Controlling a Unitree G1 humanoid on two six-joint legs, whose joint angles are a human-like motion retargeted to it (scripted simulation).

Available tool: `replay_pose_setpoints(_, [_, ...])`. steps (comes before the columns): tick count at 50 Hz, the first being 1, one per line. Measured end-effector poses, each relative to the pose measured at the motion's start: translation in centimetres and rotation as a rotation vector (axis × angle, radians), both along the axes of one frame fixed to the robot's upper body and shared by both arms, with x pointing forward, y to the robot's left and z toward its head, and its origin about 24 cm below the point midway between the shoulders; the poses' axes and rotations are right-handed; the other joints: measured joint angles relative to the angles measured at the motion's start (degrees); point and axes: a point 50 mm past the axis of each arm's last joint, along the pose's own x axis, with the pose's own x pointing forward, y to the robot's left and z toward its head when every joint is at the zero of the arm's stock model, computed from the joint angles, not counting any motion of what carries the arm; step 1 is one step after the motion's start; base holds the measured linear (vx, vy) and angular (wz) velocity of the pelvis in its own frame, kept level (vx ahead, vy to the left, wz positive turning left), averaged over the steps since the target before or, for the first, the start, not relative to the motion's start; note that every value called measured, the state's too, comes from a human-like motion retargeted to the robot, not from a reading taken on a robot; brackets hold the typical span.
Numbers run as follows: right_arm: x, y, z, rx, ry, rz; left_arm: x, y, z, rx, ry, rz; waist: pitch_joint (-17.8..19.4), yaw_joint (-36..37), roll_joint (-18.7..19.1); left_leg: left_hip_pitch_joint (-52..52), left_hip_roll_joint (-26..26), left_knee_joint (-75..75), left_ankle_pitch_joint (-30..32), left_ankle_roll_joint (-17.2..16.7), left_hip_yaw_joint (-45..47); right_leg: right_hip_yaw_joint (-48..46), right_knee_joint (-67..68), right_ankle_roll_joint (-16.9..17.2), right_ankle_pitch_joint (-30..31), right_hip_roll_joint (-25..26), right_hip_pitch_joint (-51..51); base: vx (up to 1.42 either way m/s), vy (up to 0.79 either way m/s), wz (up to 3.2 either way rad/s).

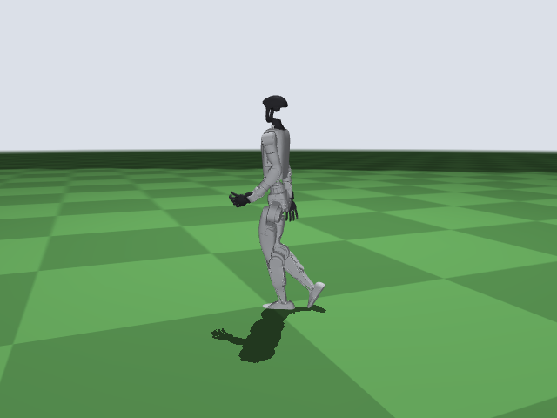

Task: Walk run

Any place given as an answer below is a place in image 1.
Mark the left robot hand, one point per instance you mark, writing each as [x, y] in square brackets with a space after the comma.
[240, 200]

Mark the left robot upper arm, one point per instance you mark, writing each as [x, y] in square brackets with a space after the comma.
[269, 142]

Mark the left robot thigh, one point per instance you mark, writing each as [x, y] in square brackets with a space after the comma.
[267, 230]

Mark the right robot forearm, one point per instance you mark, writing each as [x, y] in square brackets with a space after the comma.
[287, 182]

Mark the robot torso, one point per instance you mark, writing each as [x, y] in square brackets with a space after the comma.
[278, 192]

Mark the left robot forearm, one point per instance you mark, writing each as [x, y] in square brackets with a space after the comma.
[264, 186]

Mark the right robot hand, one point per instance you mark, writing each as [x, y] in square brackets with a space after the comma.
[293, 207]

